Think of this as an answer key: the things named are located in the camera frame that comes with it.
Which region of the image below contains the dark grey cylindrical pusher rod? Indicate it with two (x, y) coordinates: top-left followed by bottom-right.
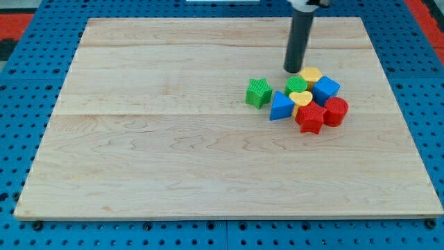
(284, 9), (314, 73)

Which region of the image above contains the green circle block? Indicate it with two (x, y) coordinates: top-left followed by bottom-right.
(284, 76), (308, 96)

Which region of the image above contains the blue cube block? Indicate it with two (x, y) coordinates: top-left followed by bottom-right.
(311, 76), (340, 107)

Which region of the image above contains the red star block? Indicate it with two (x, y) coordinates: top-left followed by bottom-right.
(295, 101), (327, 134)

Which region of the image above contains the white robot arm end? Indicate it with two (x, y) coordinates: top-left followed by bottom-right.
(287, 0), (333, 13)

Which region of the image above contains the yellow hexagon block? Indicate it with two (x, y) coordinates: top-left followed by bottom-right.
(299, 67), (323, 90)

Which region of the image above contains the yellow heart block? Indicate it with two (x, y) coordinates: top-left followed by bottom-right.
(289, 91), (313, 117)

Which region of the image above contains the red circle block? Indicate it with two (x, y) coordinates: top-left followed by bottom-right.
(324, 97), (349, 127)

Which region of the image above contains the green star block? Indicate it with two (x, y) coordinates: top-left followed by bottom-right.
(245, 78), (273, 109)

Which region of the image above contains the blue triangle block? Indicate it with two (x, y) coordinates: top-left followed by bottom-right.
(269, 91), (295, 121)

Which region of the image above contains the wooden board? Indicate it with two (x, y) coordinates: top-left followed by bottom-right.
(14, 17), (443, 221)

